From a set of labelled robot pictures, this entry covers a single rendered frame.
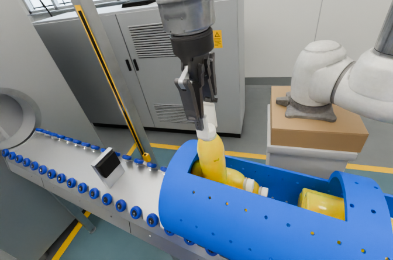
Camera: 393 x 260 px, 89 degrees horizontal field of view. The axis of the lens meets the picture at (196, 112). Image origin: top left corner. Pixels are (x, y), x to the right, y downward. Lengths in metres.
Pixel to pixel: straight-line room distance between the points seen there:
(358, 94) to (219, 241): 0.57
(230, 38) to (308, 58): 1.05
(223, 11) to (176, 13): 1.42
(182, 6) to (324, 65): 0.58
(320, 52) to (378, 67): 0.17
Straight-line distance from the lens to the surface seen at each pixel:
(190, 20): 0.32
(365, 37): 3.31
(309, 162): 1.00
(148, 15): 1.95
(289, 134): 0.87
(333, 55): 0.81
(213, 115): 0.47
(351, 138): 0.92
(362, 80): 0.75
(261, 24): 3.03
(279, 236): 0.50
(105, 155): 0.93
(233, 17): 1.73
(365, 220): 0.52
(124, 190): 0.97
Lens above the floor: 1.65
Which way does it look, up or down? 35 degrees down
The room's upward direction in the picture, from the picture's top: 11 degrees counter-clockwise
